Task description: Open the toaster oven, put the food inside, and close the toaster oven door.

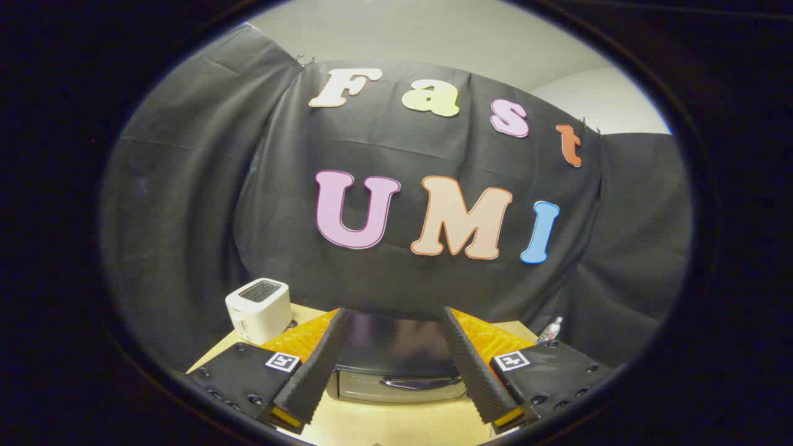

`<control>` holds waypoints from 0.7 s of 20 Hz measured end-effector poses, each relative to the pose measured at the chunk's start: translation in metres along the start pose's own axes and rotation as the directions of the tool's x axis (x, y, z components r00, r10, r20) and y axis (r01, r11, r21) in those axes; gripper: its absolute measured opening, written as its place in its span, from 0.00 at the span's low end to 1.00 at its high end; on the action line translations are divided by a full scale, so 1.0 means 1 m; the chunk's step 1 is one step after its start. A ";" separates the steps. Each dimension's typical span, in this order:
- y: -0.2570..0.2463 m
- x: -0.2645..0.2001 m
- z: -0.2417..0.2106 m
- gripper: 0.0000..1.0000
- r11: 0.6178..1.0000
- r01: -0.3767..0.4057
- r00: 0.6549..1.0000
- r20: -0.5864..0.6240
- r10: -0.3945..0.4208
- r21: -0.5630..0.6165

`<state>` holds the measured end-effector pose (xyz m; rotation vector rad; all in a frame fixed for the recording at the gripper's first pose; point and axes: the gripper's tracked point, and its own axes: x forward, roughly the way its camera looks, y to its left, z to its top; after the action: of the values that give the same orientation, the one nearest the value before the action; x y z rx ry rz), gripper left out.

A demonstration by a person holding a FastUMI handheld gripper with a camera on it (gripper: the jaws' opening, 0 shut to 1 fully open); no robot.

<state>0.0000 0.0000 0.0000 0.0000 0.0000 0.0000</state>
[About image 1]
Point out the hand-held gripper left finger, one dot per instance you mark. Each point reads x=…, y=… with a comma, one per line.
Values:
x=319, y=371

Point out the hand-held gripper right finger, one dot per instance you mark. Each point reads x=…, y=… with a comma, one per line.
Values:
x=474, y=371

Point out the black toaster oven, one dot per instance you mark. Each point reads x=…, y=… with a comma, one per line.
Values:
x=396, y=347

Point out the white pop-up toaster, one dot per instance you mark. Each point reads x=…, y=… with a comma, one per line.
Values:
x=260, y=313

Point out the clear bottle with pink label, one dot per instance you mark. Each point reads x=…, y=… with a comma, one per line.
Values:
x=550, y=330

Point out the black backdrop cloth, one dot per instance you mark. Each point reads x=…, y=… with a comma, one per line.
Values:
x=248, y=186

